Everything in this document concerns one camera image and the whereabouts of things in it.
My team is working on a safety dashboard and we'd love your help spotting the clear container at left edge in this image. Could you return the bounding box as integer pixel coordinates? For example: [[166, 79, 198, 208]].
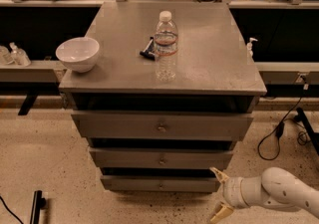
[[0, 46, 13, 65]]

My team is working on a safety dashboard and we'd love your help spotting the black stand base bottom left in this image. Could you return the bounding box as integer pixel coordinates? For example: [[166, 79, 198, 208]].
[[30, 190, 46, 224]]

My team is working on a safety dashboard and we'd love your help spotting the grey middle drawer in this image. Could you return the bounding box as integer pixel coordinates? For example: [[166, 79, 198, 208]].
[[89, 147, 233, 169]]

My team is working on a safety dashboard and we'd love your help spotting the grey drawer cabinet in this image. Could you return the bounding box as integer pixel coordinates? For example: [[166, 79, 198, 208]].
[[60, 0, 266, 180]]

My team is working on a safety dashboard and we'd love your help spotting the grey drawer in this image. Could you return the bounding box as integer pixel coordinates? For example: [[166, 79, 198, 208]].
[[101, 175, 220, 193], [89, 147, 233, 169], [72, 111, 253, 141]]

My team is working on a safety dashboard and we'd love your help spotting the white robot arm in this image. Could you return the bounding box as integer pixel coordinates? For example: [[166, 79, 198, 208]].
[[209, 167, 319, 224]]

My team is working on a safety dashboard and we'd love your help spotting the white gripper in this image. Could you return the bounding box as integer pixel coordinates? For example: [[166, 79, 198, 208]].
[[209, 167, 248, 224]]

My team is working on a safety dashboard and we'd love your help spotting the white pump bottle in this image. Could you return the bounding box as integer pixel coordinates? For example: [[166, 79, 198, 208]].
[[246, 37, 258, 57]]

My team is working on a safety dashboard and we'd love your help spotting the black cable bottom left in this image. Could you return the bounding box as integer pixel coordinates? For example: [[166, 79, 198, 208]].
[[0, 195, 25, 224]]

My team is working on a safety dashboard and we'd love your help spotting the grey top drawer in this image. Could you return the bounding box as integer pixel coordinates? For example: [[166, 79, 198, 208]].
[[72, 111, 253, 141]]

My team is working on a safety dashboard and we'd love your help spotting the grey bottom drawer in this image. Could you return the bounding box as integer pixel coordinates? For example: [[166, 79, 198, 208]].
[[101, 175, 220, 193]]

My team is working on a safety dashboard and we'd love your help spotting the white bowl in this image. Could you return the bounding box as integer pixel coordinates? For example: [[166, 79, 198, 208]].
[[56, 37, 100, 73]]

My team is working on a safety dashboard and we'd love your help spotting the black razor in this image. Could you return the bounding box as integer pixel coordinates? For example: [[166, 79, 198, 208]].
[[140, 37, 156, 61]]

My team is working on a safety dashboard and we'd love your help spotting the black floor cable with adapter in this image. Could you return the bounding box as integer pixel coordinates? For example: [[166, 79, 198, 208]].
[[257, 83, 311, 161]]

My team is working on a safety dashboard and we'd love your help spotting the black stand leg right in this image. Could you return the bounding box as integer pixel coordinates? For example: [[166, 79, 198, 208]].
[[296, 108, 319, 155]]

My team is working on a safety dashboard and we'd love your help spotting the clear bottle on ledge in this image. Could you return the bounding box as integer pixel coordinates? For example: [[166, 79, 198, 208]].
[[9, 42, 31, 67]]

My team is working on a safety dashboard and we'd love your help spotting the clear plastic water bottle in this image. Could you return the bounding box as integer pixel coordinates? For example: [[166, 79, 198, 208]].
[[154, 11, 178, 82]]

